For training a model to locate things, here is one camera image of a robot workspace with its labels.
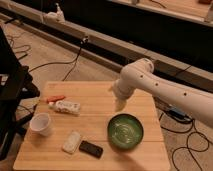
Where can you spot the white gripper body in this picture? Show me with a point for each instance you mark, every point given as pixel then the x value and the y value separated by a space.
pixel 121 89

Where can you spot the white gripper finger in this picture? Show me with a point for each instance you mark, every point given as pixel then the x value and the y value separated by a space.
pixel 119 105

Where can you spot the green ceramic bowl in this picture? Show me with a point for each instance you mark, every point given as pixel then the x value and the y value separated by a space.
pixel 125 131

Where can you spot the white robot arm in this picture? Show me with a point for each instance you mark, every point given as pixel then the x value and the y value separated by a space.
pixel 139 75

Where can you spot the blue power strip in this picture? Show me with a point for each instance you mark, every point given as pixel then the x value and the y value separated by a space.
pixel 178 114

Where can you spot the black rectangular phone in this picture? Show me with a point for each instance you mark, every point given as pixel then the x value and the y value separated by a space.
pixel 91 149

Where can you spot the orange marker pen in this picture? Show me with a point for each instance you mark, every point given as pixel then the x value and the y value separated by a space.
pixel 52 98

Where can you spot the white paper cup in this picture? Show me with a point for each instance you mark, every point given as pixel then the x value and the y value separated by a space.
pixel 41 124

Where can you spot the white object on ledge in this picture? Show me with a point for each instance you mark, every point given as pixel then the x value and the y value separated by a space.
pixel 57 16

